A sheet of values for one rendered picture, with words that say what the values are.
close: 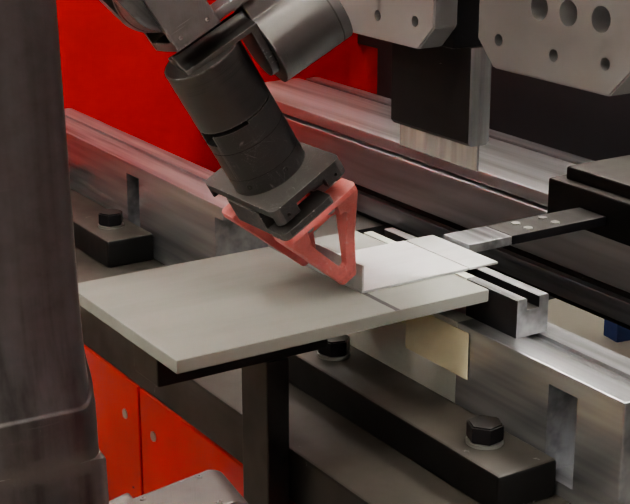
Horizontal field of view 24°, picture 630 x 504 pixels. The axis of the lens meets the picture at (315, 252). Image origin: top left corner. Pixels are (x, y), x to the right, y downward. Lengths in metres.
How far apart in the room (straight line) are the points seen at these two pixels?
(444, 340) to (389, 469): 0.11
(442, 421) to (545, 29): 0.31
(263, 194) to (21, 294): 0.42
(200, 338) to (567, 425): 0.27
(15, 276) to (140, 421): 0.76
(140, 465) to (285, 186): 0.46
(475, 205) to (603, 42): 0.59
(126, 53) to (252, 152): 0.95
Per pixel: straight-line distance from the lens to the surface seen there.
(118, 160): 1.61
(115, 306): 1.07
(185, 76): 0.99
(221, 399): 1.22
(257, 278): 1.12
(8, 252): 0.62
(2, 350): 0.64
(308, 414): 1.18
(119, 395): 1.41
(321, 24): 1.01
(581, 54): 0.95
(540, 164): 1.53
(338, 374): 1.18
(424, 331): 1.15
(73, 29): 1.91
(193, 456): 1.29
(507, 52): 1.00
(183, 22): 0.97
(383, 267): 1.13
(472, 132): 1.10
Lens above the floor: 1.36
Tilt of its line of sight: 18 degrees down
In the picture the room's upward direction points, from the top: straight up
